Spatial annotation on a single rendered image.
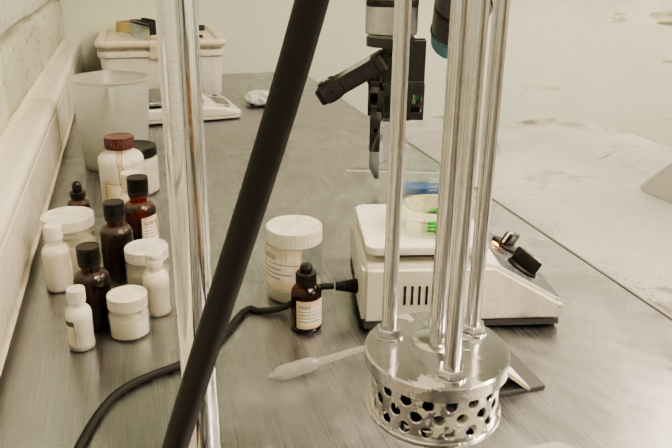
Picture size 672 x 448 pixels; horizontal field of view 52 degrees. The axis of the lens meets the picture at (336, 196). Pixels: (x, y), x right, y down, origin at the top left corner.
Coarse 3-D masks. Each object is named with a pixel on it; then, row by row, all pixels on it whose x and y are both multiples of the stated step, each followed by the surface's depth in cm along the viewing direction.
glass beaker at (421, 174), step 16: (416, 144) 69; (432, 144) 70; (416, 160) 65; (432, 160) 64; (416, 176) 65; (432, 176) 64; (416, 192) 66; (432, 192) 65; (416, 208) 66; (432, 208) 65; (416, 224) 66; (432, 224) 66
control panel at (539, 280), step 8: (488, 240) 73; (496, 248) 72; (496, 256) 69; (504, 256) 71; (504, 264) 67; (520, 272) 68; (528, 280) 67; (536, 280) 69; (544, 280) 71; (544, 288) 68; (552, 288) 70
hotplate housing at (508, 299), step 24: (360, 240) 71; (360, 264) 67; (408, 264) 65; (432, 264) 65; (336, 288) 69; (360, 288) 67; (408, 288) 66; (504, 288) 66; (528, 288) 66; (360, 312) 67; (408, 312) 66; (504, 312) 67; (528, 312) 67; (552, 312) 68
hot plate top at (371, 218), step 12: (372, 204) 76; (384, 204) 76; (360, 216) 72; (372, 216) 72; (384, 216) 72; (360, 228) 69; (372, 228) 69; (384, 228) 69; (372, 240) 66; (384, 240) 66; (408, 240) 66; (420, 240) 66; (432, 240) 66; (372, 252) 65; (384, 252) 65; (408, 252) 65; (420, 252) 65; (432, 252) 65
